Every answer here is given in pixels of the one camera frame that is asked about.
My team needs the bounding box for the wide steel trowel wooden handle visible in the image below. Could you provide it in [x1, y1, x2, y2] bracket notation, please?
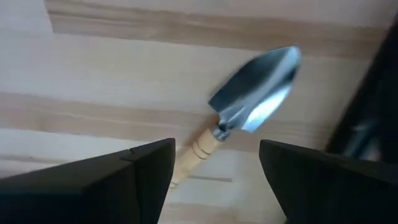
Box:
[169, 45, 302, 190]

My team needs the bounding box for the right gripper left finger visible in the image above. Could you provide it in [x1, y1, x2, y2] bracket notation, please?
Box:
[0, 138, 177, 224]

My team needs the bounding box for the black metal table frame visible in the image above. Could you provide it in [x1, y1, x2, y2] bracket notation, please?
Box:
[323, 17, 398, 164]

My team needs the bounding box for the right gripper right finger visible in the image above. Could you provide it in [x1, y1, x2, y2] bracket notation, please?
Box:
[259, 139, 398, 224]

